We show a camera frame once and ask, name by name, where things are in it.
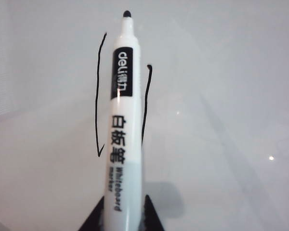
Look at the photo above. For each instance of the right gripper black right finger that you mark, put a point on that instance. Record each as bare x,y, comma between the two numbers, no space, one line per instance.
153,221

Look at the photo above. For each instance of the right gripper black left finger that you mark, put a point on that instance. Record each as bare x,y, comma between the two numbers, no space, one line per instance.
97,221

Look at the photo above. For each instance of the white whiteboard marker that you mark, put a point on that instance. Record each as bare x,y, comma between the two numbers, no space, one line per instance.
124,144

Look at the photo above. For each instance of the white glass whiteboard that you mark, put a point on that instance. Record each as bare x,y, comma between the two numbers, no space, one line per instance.
219,108

